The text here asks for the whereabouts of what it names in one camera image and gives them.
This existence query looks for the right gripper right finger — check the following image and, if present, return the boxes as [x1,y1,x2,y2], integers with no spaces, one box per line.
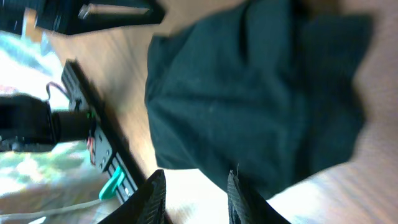
[227,170,290,224]

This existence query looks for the black t-shirt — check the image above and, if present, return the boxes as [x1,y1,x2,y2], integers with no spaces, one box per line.
[144,1,373,199]

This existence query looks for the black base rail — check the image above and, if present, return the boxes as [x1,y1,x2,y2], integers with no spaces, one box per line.
[62,60,146,203]

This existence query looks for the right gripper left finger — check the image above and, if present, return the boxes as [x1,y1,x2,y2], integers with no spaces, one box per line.
[99,169,167,224]

